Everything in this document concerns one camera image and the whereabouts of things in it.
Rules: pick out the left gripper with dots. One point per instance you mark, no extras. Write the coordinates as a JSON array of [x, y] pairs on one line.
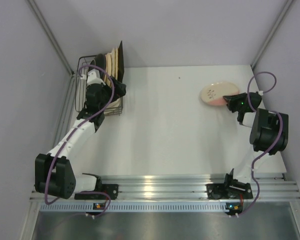
[[117, 85]]

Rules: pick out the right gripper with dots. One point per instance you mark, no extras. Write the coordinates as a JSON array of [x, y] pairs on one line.
[[231, 100]]

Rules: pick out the cream and pink floral plate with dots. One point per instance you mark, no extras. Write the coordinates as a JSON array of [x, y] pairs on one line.
[[212, 94]]

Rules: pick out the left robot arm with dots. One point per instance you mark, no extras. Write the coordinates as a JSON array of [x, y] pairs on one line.
[[54, 171]]

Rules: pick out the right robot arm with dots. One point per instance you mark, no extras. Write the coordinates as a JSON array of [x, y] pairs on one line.
[[257, 134]]

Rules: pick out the dark square plate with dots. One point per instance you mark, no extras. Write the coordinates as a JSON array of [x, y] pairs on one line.
[[121, 66]]

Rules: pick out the dark wire dish rack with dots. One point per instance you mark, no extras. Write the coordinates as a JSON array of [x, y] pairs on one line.
[[84, 79]]

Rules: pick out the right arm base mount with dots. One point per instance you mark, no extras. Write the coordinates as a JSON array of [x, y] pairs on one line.
[[219, 191]]

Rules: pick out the aluminium rail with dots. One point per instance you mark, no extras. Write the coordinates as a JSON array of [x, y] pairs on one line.
[[273, 187]]

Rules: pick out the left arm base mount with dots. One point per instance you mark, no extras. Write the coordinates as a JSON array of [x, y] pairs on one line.
[[107, 191]]

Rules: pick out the slotted cable duct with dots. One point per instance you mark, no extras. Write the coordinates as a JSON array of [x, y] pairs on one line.
[[142, 207]]

